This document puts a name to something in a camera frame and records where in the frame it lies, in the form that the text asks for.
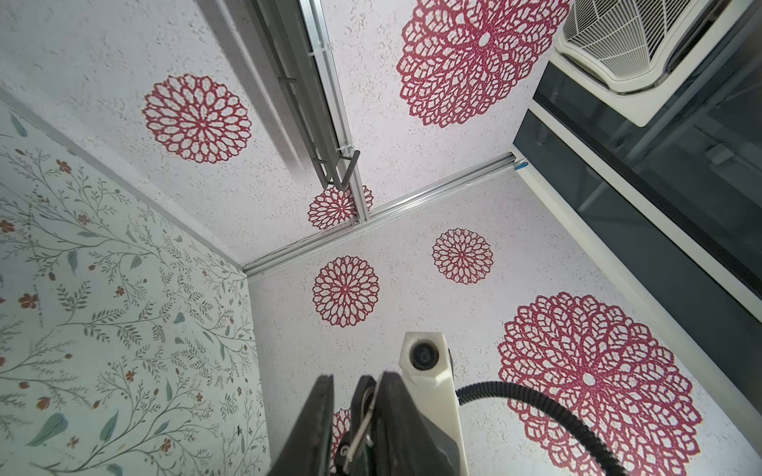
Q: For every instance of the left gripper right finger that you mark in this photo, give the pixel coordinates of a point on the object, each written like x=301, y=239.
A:
x=402, y=443

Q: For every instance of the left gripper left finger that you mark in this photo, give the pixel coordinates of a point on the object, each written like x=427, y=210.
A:
x=307, y=450

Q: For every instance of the small metal key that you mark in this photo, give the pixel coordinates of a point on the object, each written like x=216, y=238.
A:
x=361, y=435

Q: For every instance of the white ceiling air conditioner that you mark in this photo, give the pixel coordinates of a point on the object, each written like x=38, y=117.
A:
x=634, y=55

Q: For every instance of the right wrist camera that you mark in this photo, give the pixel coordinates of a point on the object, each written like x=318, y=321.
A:
x=426, y=367

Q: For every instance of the grey slotted wall shelf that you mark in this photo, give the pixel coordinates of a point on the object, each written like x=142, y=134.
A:
x=293, y=55

